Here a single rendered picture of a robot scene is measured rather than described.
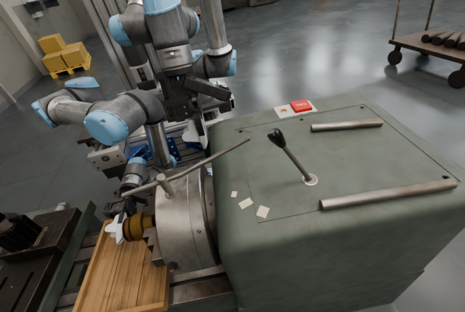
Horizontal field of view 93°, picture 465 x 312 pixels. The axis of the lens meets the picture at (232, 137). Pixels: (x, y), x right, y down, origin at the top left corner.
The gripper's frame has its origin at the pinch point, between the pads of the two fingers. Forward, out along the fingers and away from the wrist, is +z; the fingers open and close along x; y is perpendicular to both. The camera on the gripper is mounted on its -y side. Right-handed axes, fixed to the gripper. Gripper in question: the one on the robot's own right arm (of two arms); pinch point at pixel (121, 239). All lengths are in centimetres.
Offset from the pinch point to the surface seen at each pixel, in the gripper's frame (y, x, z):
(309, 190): -55, 18, 9
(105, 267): 15.2, -19.1, -1.9
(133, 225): -5.0, 3.8, -1.2
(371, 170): -71, 18, 7
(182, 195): -23.7, 15.7, 0.8
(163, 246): -17.4, 8.9, 10.0
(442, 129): -264, -108, -119
